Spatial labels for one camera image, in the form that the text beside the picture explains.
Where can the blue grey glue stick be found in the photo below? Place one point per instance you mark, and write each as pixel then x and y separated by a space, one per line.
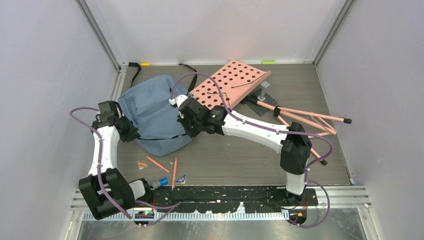
pixel 159 183

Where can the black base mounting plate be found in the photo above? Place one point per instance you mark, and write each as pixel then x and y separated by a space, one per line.
pixel 228 199

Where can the orange pencil short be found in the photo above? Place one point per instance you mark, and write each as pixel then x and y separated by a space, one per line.
pixel 157 164

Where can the small orange white eraser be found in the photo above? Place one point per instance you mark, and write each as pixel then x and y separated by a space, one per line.
pixel 142 165

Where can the green tape marker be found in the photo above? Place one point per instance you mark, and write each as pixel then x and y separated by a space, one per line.
pixel 268 62

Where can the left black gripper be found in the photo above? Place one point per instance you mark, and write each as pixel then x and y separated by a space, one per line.
pixel 132 134

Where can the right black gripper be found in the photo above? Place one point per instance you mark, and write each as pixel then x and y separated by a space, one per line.
pixel 192 132

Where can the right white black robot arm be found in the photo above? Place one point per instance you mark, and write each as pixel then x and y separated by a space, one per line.
pixel 290 142

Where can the blue fabric backpack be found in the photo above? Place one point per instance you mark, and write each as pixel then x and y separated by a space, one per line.
pixel 146 105

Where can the pink perforated music stand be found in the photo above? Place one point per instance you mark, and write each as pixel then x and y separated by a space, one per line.
pixel 296 87

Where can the orange pencil long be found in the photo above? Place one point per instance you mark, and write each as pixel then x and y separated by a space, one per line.
pixel 174 173

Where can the aluminium front rail frame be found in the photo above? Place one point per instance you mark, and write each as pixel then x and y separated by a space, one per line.
pixel 149 214

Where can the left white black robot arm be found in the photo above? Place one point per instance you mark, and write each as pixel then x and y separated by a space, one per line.
pixel 104 189

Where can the dark grey lego plate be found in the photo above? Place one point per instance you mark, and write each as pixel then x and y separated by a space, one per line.
pixel 260 95

